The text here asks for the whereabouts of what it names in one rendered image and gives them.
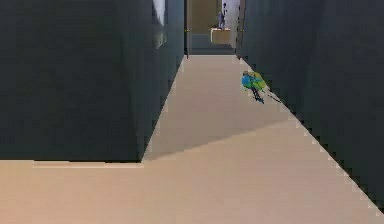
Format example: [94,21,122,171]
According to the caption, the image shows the grey blue statuette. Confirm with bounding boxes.
[217,2,228,30]

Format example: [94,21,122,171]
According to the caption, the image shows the tan wooden cabinet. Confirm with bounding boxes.
[209,27,232,46]

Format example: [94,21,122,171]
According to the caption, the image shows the blue and green toy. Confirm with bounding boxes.
[241,70,268,105]

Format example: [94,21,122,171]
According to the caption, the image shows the framed wall picture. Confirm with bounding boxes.
[152,0,169,50]

